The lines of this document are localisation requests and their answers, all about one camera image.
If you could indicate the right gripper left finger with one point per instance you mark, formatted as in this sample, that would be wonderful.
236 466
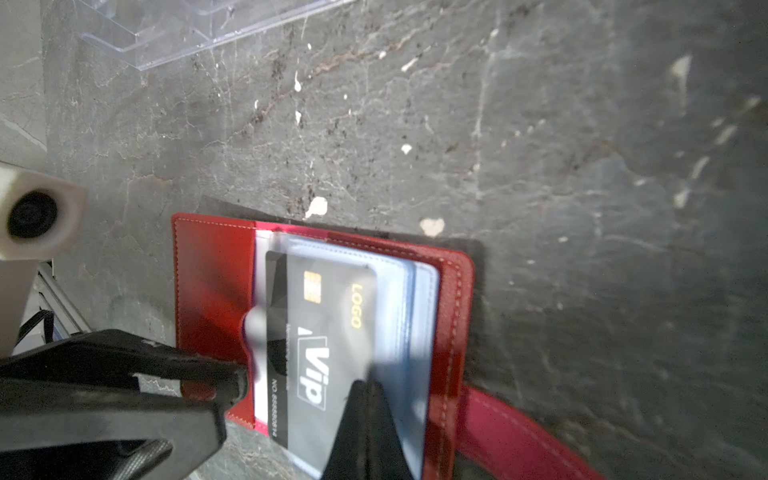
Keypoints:
64 431

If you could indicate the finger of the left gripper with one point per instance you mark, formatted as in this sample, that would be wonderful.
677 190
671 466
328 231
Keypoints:
111 358

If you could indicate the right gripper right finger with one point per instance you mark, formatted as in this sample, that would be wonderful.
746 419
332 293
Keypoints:
366 446

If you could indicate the red leather card holder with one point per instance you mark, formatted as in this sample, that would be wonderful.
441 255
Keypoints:
214 282

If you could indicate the clear acrylic organizer tray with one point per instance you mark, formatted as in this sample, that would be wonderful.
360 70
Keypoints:
145 34

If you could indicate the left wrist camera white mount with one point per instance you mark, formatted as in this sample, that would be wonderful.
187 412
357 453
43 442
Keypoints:
41 215

